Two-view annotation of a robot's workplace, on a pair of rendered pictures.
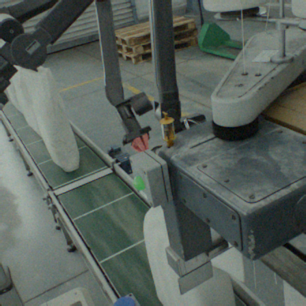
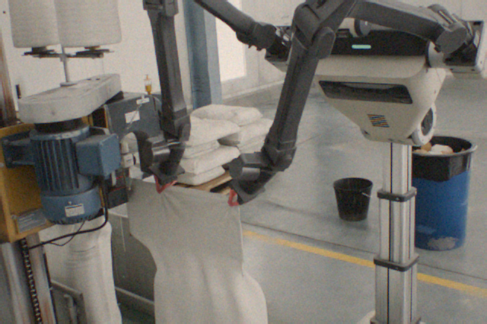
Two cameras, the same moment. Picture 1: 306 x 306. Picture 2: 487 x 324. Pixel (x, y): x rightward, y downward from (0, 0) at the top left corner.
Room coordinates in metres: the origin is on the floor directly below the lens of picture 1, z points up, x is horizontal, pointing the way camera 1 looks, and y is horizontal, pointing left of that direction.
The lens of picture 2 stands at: (2.51, -0.61, 1.62)
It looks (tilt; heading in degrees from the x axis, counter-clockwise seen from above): 16 degrees down; 153
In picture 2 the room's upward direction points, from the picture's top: 4 degrees counter-clockwise
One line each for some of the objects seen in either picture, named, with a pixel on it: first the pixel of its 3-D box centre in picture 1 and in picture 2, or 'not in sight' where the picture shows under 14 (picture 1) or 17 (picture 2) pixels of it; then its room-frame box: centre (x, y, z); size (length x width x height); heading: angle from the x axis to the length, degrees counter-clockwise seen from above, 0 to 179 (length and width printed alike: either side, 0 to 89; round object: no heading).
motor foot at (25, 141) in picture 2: not in sight; (33, 149); (0.95, -0.46, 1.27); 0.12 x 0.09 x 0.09; 114
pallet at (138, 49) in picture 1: (155, 37); not in sight; (6.75, -0.38, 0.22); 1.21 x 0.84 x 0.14; 114
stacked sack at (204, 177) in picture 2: not in sight; (183, 169); (-1.99, 1.05, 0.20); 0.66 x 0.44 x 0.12; 24
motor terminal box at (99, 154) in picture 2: not in sight; (100, 159); (1.08, -0.31, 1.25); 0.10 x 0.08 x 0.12; 139
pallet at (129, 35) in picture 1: (152, 30); not in sight; (6.71, -0.35, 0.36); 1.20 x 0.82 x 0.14; 110
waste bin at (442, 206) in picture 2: not in sight; (434, 192); (0.01, 2.03, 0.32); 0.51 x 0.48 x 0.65; 114
